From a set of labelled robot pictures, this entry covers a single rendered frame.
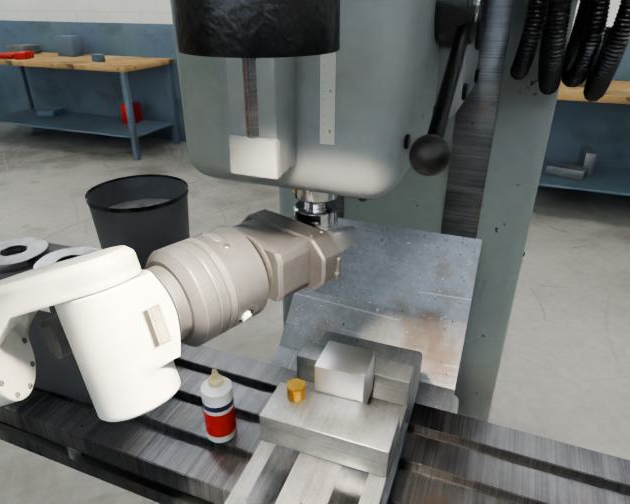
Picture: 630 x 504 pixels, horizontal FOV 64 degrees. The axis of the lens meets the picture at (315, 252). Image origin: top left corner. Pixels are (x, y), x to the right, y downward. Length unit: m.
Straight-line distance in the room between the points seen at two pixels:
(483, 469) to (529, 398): 1.59
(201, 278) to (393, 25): 0.23
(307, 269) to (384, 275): 0.45
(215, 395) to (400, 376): 0.23
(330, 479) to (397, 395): 0.14
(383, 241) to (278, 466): 0.47
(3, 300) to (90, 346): 0.06
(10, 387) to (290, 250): 0.24
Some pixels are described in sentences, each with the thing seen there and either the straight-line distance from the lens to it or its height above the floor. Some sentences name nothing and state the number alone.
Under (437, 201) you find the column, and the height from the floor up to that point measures 1.15.
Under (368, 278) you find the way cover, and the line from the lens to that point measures 0.92.
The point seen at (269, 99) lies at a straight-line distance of 0.37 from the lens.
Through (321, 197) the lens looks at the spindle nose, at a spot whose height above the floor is 1.29.
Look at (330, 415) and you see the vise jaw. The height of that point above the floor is 1.04.
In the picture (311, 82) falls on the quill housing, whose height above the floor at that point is 1.41.
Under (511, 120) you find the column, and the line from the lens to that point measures 0.84.
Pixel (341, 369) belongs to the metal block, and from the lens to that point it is 0.59.
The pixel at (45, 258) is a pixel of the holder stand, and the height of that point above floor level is 1.13.
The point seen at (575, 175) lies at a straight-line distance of 4.25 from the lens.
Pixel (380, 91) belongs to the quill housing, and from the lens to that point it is 0.38.
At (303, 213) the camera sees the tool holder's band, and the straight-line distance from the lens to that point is 0.51.
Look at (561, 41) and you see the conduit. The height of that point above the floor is 1.42.
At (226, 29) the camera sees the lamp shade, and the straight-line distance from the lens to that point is 0.21.
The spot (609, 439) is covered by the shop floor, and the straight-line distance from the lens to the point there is 2.26.
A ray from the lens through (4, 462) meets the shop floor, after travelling 2.20.
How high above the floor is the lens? 1.46
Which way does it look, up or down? 27 degrees down
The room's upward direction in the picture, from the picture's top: straight up
